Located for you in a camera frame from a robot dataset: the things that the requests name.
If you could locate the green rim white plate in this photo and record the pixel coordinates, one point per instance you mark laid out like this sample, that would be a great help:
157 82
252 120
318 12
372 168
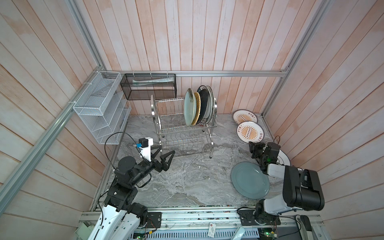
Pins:
208 112

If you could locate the white plate black rings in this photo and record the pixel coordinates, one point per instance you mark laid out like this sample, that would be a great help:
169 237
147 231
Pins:
283 157

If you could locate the black mesh wall basket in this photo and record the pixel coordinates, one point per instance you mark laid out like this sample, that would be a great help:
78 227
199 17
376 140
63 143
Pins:
140 87

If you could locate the orange sunburst plate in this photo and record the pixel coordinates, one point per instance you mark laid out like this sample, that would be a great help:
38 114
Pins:
250 132
241 116

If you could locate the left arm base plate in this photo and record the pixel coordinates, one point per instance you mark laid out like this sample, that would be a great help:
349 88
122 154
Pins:
154 220

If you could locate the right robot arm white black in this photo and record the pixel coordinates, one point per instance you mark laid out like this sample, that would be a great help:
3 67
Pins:
302 189

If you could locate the dark blue glazed plate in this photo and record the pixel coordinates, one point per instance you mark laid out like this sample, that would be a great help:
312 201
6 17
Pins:
204 96

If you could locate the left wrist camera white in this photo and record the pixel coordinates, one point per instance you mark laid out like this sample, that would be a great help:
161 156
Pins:
144 147

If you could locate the grey green large plate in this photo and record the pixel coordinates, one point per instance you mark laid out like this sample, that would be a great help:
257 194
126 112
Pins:
250 181

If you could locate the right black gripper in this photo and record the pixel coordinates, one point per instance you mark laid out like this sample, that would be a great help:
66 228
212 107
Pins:
253 146

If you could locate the yellow woven bamboo tray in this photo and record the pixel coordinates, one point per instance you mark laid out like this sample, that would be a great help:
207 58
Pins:
198 108

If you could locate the white wire mesh shelf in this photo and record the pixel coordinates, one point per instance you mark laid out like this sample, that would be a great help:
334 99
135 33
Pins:
103 108

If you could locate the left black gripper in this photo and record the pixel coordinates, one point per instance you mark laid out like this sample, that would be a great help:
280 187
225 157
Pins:
158 166

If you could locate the light green flower plate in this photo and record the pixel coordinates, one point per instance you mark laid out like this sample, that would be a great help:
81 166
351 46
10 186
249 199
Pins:
190 106

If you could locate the silver metal dish rack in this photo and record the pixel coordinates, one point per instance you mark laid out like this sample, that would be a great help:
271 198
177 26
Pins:
173 133

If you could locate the cream floral plate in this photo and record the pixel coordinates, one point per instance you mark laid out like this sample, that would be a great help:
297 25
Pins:
212 103

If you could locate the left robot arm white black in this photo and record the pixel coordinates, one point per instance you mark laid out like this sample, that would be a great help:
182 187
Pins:
120 215

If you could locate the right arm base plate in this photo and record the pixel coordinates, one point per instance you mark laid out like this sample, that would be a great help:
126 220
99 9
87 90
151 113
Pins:
250 217

